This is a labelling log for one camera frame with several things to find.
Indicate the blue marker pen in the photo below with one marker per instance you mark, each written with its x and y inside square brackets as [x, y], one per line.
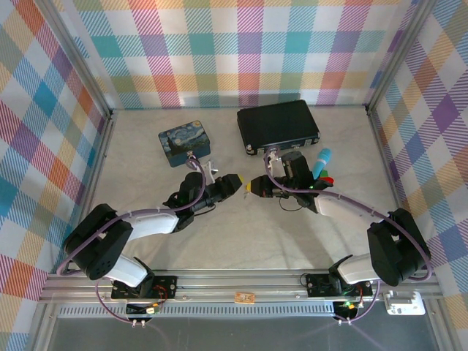
[321, 162]

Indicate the black hard case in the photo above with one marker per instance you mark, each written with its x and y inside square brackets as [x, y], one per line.
[276, 122]

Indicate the starry night tin box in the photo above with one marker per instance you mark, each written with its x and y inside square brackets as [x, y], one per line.
[184, 140]

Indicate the aluminium frame post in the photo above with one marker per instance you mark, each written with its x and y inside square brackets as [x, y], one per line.
[81, 58]
[398, 55]

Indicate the aluminium front rail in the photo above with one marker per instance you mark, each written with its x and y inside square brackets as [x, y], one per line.
[234, 283]

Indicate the orange paper label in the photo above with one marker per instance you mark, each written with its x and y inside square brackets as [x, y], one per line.
[244, 297]

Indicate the perforated metal strip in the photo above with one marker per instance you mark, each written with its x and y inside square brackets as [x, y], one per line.
[237, 311]

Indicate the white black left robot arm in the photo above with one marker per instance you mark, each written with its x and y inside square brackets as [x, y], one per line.
[150, 225]

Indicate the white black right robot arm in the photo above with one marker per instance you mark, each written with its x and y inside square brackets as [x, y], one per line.
[340, 210]

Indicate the aluminium side rail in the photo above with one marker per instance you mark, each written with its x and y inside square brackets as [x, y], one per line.
[100, 157]
[384, 161]

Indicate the small red plastic piece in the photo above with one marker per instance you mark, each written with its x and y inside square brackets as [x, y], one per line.
[329, 180]

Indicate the small green plastic piece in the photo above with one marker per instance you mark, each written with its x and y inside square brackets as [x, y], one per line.
[324, 172]

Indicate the white plastic bracket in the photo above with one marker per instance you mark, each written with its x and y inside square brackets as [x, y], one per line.
[404, 305]

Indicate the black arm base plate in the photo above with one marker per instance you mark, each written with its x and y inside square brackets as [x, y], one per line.
[166, 287]
[316, 285]

